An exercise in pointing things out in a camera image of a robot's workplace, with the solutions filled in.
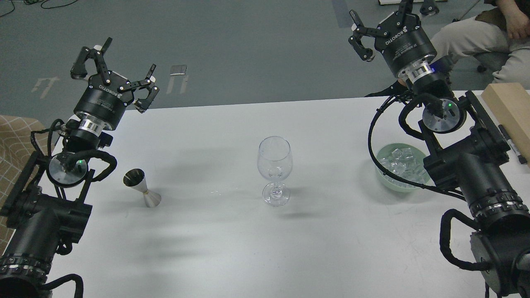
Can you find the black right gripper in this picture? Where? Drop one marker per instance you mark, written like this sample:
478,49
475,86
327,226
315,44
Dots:
403,45

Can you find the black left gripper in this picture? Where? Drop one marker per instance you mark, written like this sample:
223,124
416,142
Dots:
108,103

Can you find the steel cocktail jigger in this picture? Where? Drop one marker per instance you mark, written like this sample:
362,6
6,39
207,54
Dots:
135,179

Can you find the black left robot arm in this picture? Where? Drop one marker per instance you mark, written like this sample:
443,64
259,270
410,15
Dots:
46,207

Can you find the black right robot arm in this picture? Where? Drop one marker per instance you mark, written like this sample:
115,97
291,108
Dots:
466,150

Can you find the green bowl of ice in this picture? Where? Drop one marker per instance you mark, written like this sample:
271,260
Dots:
406,162

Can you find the clear wine glass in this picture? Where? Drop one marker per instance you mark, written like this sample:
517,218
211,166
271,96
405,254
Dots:
275,164

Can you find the person's hand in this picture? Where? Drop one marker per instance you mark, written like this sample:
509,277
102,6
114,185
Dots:
517,23

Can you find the grey floor plate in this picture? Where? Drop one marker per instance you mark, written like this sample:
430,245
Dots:
178,70

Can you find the seated person beige trousers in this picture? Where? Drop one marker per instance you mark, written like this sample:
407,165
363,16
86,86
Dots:
483,33

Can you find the beige checked cloth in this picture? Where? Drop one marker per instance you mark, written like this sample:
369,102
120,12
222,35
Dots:
15,149

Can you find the wooden block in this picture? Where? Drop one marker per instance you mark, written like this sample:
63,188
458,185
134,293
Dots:
510,105

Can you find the black marker pen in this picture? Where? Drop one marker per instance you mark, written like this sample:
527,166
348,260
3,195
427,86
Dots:
522,160

